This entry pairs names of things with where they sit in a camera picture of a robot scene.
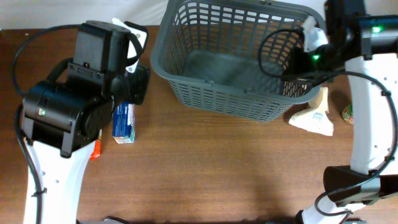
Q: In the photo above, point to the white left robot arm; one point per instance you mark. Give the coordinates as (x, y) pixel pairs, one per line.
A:
(60, 118)

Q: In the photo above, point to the green lid jar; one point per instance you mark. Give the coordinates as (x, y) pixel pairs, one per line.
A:
(347, 114)

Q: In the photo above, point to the grey plastic basket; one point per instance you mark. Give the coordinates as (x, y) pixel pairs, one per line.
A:
(226, 56)

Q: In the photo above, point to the orange pasta packet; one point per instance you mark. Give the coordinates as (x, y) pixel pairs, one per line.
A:
(97, 149)

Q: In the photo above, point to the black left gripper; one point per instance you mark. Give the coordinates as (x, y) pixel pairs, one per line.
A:
(140, 94)

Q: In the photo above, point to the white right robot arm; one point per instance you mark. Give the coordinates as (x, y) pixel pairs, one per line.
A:
(364, 48)

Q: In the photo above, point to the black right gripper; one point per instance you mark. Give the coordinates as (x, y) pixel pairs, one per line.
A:
(295, 66)

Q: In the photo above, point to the cream paper bag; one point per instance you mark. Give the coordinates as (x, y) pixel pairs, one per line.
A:
(314, 118)

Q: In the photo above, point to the blue foil box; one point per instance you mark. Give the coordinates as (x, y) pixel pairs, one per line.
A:
(123, 124)

